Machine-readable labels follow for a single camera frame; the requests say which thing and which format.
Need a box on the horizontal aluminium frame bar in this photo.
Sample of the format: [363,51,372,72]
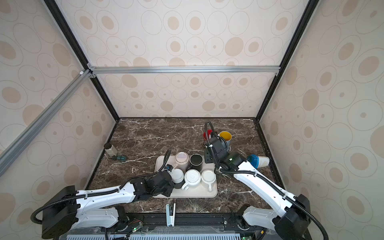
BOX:
[90,66,280,74]

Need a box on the small black mug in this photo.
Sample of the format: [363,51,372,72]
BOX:
[189,154,204,172]

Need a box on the plain white mug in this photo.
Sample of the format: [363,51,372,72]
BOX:
[201,170,216,192]

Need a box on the black skull mug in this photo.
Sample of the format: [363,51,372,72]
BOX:
[203,130,214,146]

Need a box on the left diagonal aluminium bar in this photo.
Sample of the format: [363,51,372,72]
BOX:
[1,69,91,175]

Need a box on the blue white plastic bottle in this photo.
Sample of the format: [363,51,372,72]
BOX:
[247,154,270,169]

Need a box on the green handled screwdriver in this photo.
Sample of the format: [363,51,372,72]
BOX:
[112,156,127,162]

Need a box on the blue butterfly mug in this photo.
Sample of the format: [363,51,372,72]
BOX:
[219,131,232,151]

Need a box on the black white mug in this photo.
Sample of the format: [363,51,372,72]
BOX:
[170,169,185,189]

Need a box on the beige rectangular tray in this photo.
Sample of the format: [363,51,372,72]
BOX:
[154,155,218,199]

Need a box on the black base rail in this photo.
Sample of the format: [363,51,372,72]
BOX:
[58,213,281,240]

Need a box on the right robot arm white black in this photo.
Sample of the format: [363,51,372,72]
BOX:
[204,121,330,240]

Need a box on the pink iridescent mug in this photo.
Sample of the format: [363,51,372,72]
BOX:
[173,152,190,173]

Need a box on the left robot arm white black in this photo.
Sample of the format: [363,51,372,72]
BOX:
[30,150,175,239]

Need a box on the white ribbed-base mug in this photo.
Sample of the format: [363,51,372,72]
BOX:
[181,169,202,191]

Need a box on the white blue clip stand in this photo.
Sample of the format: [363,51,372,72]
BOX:
[166,203,176,227]

